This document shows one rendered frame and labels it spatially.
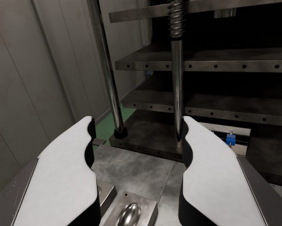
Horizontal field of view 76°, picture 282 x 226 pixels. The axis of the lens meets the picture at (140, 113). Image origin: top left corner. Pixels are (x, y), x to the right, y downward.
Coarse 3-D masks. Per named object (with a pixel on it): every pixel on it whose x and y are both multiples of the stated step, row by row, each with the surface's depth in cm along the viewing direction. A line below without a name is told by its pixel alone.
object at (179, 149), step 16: (144, 112) 153; (160, 112) 149; (128, 128) 134; (144, 128) 132; (160, 128) 129; (256, 128) 116; (272, 128) 114; (112, 144) 128; (128, 144) 120; (144, 144) 116; (160, 144) 114; (256, 144) 103; (272, 144) 102; (176, 160) 108; (256, 160) 94; (272, 160) 92; (272, 176) 86
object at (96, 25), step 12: (96, 0) 87; (144, 0) 139; (96, 12) 88; (96, 24) 91; (96, 36) 94; (108, 60) 100; (108, 72) 103; (108, 84) 106; (108, 96) 111; (120, 120) 119; (120, 132) 123
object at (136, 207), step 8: (128, 192) 76; (120, 200) 73; (128, 200) 73; (136, 200) 72; (144, 200) 72; (152, 200) 72; (120, 208) 70; (128, 208) 71; (136, 208) 71; (144, 208) 69; (152, 208) 69; (112, 216) 68; (120, 216) 68; (128, 216) 70; (136, 216) 69; (144, 216) 66; (152, 216) 68; (104, 224) 66; (112, 224) 65; (120, 224) 67; (128, 224) 67; (136, 224) 66; (144, 224) 64; (152, 224) 69
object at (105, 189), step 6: (102, 186) 82; (108, 186) 81; (114, 186) 81; (102, 192) 79; (108, 192) 78; (114, 192) 82; (102, 198) 76; (108, 198) 78; (102, 204) 74; (108, 204) 79; (102, 210) 75; (102, 216) 75
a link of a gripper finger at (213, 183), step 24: (192, 120) 12; (192, 144) 9; (216, 144) 9; (192, 168) 8; (216, 168) 8; (240, 168) 8; (192, 192) 7; (216, 192) 7; (240, 192) 7; (192, 216) 7; (216, 216) 6; (240, 216) 6
